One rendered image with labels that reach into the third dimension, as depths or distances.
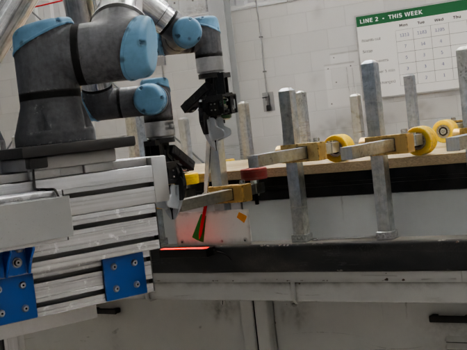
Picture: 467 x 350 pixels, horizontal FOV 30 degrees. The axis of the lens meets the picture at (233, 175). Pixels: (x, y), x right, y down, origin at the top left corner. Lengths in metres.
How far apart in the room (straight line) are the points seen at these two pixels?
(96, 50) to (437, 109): 8.10
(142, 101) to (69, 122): 0.50
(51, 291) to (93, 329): 1.59
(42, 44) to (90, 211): 0.32
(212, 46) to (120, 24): 0.76
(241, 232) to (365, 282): 0.39
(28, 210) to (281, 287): 1.17
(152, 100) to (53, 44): 0.51
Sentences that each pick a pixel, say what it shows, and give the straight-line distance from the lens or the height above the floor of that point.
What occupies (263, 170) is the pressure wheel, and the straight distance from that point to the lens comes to 2.59.
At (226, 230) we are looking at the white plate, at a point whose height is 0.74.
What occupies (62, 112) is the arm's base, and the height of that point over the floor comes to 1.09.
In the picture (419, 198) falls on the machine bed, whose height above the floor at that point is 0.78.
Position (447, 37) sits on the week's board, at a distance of 9.55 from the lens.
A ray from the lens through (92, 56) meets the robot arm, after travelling 1.62.
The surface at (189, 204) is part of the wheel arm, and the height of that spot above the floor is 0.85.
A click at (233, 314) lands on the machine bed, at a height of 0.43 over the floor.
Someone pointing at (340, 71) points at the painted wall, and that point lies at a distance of 9.86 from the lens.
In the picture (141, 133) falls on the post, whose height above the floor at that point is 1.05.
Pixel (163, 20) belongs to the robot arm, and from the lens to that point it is 2.22.
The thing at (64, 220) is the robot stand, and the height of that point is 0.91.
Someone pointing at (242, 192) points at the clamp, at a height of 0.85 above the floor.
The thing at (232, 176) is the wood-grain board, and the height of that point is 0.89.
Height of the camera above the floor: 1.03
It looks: 3 degrees down
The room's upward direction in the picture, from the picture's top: 6 degrees counter-clockwise
